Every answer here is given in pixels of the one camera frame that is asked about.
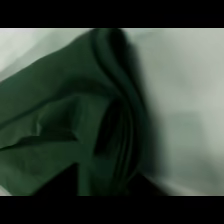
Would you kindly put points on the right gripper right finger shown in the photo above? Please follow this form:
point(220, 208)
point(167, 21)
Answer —
point(143, 187)

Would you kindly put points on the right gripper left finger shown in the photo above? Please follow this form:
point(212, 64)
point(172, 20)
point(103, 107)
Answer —
point(61, 183)

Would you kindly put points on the dark green shirt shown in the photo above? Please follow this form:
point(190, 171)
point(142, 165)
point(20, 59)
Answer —
point(66, 110)

